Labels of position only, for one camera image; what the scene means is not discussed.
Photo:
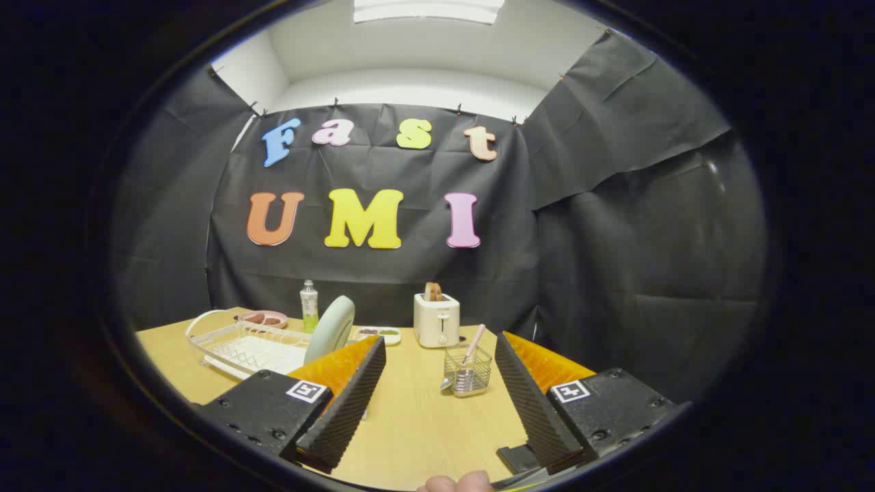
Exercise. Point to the brown toast slice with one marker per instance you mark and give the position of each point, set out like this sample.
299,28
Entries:
433,292

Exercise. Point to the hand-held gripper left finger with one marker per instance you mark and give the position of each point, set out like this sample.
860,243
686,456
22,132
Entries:
345,403

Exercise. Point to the cream white toaster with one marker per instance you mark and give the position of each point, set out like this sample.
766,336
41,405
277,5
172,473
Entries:
436,324

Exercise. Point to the small pink plate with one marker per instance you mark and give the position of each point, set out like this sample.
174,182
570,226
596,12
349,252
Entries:
263,325

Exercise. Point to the white divided snack tray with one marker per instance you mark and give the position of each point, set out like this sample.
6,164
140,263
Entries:
379,335

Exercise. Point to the pale green plate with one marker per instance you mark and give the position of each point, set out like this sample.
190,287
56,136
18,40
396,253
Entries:
331,328

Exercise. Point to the clear bottle with green liquid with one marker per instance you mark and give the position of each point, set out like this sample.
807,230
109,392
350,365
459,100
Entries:
309,304

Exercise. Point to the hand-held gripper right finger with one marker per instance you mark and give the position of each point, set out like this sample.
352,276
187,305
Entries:
530,403

